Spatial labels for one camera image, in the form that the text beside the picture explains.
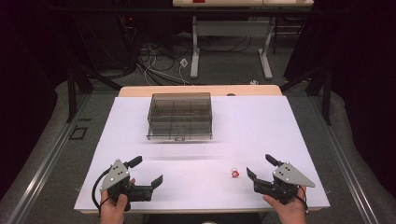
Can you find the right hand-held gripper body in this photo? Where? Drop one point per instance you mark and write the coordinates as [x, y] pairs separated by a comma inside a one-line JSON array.
[[289, 175]]

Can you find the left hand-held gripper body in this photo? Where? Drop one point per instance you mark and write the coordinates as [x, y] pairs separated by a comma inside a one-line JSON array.
[[115, 177]]

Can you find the person's left hand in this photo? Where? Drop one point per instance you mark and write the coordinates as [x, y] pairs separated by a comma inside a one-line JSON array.
[[112, 211]]

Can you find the person's right hand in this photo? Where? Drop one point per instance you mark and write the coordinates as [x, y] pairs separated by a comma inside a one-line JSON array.
[[292, 213]]

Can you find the small red and white figure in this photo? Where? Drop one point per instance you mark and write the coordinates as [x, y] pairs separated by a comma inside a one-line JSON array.
[[235, 173]]

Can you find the white table mat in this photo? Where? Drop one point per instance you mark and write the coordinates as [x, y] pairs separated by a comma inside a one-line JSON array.
[[243, 130]]

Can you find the transparent grey storage box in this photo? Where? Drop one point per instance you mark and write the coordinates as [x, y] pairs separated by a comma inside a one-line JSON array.
[[180, 115]]

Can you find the white plug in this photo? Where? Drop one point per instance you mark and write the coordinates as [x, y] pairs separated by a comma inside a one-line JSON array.
[[254, 82]]

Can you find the black metal stand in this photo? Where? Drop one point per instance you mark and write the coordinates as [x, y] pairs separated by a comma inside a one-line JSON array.
[[326, 99], [72, 93]]

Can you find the white power adapter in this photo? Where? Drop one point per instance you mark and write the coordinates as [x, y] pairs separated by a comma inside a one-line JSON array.
[[183, 62]]

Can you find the dark curtain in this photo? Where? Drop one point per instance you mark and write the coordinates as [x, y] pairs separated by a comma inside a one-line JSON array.
[[28, 77], [364, 77]]

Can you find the white desk with metal legs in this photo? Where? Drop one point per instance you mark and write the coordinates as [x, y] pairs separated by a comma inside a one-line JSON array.
[[230, 28]]

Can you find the red object on desk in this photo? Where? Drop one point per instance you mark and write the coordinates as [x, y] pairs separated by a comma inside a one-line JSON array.
[[199, 1]]

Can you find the metal floor rail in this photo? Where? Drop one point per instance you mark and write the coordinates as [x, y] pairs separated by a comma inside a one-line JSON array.
[[345, 161], [46, 166]]

